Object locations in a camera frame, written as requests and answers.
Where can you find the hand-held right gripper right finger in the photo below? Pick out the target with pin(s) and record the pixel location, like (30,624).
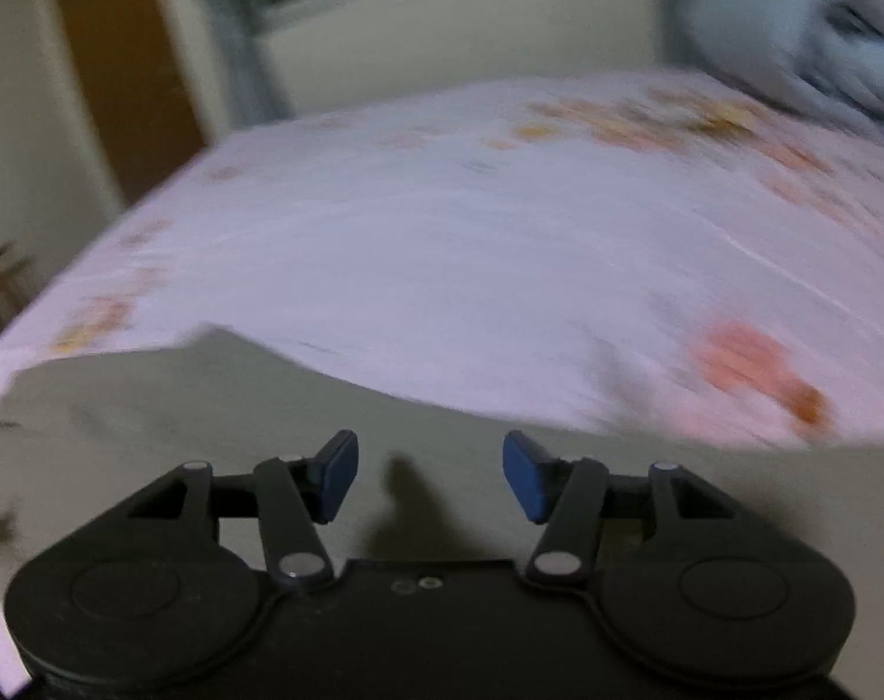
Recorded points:
(526,477)

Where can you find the grey-green pants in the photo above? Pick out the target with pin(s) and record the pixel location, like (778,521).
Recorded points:
(194,408)

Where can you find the blue quilt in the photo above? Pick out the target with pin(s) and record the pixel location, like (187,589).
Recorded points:
(792,22)

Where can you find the brown wooden door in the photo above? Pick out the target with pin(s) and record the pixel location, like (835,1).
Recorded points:
(121,73)

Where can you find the pink floral bed sheet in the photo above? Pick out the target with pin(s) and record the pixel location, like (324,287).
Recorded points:
(449,233)

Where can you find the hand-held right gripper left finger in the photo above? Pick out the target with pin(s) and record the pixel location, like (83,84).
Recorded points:
(336,474)

